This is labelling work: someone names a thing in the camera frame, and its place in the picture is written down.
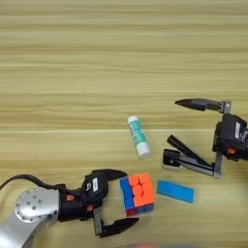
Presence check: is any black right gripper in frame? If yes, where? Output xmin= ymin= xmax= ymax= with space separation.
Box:
xmin=162 ymin=98 xmax=248 ymax=179

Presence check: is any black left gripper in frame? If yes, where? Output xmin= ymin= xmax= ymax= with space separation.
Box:
xmin=57 ymin=168 xmax=140 ymax=239

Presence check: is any multicolour puzzle cube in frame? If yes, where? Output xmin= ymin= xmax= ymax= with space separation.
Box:
xmin=118 ymin=171 xmax=156 ymax=218

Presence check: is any white green glue stick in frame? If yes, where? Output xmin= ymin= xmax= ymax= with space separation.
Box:
xmin=127 ymin=115 xmax=152 ymax=161

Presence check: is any blue rectangular eraser block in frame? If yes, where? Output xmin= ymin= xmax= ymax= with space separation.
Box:
xmin=156 ymin=179 xmax=196 ymax=204

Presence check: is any black box with white label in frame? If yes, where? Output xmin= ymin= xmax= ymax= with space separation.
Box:
xmin=215 ymin=113 xmax=248 ymax=153
xmin=80 ymin=171 xmax=109 ymax=207

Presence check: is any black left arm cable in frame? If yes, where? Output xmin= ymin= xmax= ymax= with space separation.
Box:
xmin=0 ymin=173 xmax=66 ymax=192

